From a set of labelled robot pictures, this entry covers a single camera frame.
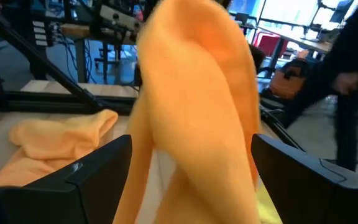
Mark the wooden background desk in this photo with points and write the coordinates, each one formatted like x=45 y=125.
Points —
x=303 y=40

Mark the yellow microfiber towel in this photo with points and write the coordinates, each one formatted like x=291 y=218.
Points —
x=269 y=208

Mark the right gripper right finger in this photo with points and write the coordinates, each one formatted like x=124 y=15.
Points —
x=315 y=199

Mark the person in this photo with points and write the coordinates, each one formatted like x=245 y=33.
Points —
x=350 y=62

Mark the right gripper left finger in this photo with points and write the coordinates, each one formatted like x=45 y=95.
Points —
x=73 y=199

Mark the wooden background workbench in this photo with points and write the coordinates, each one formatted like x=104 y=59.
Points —
x=79 y=31

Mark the orange shop vacuum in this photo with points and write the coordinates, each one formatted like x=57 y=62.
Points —
x=287 y=84

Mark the orange microfiber towel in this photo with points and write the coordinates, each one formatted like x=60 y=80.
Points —
x=57 y=140
x=194 y=109

